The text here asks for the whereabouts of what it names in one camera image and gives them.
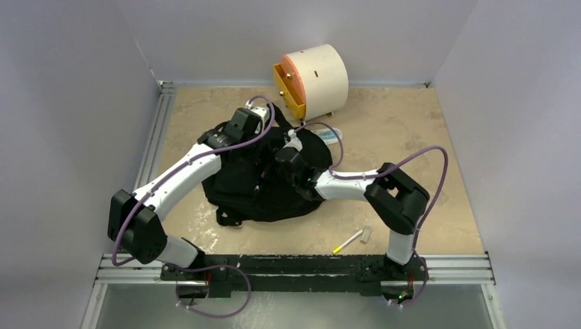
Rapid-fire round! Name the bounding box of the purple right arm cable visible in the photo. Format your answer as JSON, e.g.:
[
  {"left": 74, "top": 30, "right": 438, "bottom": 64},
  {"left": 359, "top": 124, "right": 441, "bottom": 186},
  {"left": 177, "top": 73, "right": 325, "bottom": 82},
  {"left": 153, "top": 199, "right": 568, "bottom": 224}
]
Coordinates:
[{"left": 293, "top": 121, "right": 449, "bottom": 310}]

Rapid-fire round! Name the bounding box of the black student backpack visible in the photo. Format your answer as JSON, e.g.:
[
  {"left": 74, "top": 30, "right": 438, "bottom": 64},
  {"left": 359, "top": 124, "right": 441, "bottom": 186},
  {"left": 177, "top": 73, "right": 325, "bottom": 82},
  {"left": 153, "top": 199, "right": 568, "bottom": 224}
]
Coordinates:
[{"left": 202, "top": 106, "right": 333, "bottom": 226}]

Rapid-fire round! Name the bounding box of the grey marker cap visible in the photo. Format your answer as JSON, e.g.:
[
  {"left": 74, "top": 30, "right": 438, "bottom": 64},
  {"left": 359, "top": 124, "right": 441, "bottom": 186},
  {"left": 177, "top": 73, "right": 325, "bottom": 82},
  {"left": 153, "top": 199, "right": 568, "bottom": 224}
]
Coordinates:
[{"left": 360, "top": 226, "right": 372, "bottom": 243}]

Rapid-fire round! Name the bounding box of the blue scissors blister pack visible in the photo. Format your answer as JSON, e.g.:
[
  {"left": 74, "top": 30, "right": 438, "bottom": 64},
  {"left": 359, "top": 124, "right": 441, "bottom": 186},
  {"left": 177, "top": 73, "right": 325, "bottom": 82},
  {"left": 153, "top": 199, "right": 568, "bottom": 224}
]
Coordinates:
[{"left": 312, "top": 128, "right": 343, "bottom": 145}]

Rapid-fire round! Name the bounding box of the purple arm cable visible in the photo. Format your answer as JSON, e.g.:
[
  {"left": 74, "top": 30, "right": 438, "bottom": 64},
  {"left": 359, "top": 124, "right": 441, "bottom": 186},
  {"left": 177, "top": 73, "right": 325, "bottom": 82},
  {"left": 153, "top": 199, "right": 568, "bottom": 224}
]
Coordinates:
[
  {"left": 111, "top": 94, "right": 276, "bottom": 320},
  {"left": 293, "top": 121, "right": 449, "bottom": 310}
]

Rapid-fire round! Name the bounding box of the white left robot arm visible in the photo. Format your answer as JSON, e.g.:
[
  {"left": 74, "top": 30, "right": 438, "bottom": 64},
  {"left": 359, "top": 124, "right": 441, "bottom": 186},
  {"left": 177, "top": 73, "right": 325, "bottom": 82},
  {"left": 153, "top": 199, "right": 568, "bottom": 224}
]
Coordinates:
[{"left": 108, "top": 103, "right": 275, "bottom": 280}]

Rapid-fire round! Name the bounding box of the yellow white marker pen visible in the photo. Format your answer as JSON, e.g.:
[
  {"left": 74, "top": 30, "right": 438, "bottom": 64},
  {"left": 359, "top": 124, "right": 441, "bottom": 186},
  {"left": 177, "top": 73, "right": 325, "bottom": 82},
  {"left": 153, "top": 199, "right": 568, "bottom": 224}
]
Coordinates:
[{"left": 332, "top": 229, "right": 364, "bottom": 255}]

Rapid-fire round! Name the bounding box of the cream cylindrical drawer box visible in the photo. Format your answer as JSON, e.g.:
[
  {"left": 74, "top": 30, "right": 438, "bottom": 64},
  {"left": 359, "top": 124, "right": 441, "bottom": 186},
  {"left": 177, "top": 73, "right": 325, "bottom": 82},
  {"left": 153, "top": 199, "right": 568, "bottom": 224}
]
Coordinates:
[{"left": 278, "top": 44, "right": 349, "bottom": 121}]

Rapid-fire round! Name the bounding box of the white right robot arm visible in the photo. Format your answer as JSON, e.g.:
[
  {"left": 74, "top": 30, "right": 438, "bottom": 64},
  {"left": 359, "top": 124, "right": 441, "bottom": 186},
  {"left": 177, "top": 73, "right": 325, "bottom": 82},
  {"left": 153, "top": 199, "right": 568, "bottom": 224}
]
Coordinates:
[{"left": 275, "top": 147, "right": 430, "bottom": 279}]

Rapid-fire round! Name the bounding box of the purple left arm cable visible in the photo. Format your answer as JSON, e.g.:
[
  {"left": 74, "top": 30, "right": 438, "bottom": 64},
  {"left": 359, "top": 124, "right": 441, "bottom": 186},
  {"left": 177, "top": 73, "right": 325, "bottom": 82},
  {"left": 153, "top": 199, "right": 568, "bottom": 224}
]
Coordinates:
[{"left": 111, "top": 94, "right": 276, "bottom": 320}]

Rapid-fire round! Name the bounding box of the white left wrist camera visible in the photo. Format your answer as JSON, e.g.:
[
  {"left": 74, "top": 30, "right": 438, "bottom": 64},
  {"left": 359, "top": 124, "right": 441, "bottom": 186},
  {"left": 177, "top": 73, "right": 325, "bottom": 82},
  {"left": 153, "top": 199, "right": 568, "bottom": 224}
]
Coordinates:
[{"left": 245, "top": 101, "right": 271, "bottom": 134}]

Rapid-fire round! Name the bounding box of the aluminium table frame rail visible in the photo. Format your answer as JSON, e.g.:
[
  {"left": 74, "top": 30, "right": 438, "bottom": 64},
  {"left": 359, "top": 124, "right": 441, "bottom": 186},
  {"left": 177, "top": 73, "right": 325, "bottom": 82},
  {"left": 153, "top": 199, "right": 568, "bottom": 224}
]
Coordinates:
[{"left": 82, "top": 81, "right": 178, "bottom": 328}]

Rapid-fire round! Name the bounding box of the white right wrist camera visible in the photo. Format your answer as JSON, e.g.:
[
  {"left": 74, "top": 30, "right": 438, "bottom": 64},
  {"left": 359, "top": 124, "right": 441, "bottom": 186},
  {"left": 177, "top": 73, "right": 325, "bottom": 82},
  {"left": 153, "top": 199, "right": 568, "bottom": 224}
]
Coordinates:
[{"left": 284, "top": 129, "right": 303, "bottom": 151}]

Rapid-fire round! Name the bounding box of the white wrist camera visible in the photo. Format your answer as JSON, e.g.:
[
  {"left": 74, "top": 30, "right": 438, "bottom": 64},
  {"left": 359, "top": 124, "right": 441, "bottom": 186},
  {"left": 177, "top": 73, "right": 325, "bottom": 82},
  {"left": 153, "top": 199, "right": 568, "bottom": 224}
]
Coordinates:
[
  {"left": 245, "top": 101, "right": 271, "bottom": 134},
  {"left": 284, "top": 129, "right": 303, "bottom": 151}
]

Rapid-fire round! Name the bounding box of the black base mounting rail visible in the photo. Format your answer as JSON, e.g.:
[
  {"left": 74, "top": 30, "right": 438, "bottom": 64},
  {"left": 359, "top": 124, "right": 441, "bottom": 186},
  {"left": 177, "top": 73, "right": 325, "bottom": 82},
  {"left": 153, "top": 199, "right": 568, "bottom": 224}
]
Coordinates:
[{"left": 160, "top": 254, "right": 429, "bottom": 302}]

